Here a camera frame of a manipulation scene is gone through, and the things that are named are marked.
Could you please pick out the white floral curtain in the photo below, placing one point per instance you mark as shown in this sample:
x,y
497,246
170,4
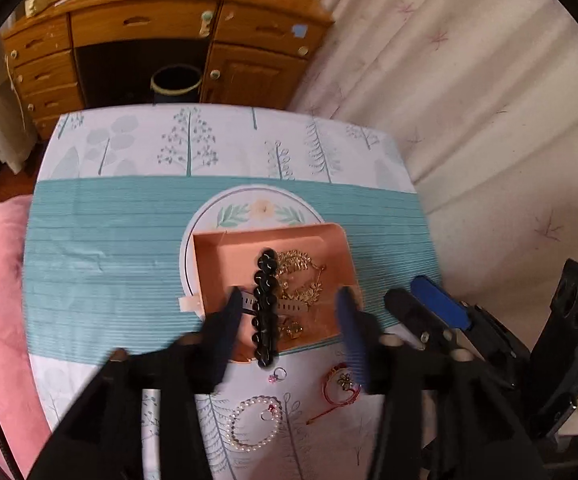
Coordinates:
x,y
481,97

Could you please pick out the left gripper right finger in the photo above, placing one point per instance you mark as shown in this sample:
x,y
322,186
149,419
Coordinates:
x,y
444,412

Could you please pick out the wooden desk with drawers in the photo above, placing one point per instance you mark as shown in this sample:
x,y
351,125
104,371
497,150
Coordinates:
x,y
81,54

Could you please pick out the pink jewelry tray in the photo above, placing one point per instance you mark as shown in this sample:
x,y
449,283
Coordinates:
x,y
247,260

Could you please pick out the pink fleece blanket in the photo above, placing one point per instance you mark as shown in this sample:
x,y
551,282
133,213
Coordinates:
x,y
21,416

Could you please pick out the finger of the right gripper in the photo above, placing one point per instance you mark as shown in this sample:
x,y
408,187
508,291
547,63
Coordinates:
x,y
427,327
438,301

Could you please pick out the black waste bin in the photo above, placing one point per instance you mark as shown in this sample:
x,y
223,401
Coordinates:
x,y
178,83

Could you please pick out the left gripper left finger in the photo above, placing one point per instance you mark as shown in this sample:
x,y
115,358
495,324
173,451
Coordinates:
x,y
99,437

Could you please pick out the pink watch band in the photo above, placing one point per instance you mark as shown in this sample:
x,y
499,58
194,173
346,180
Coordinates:
x,y
251,304

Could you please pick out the tree-print tablecloth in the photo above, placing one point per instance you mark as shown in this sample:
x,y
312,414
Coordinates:
x,y
108,257

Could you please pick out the gold pearl leaf jewelry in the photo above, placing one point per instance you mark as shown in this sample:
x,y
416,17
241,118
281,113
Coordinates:
x,y
300,287

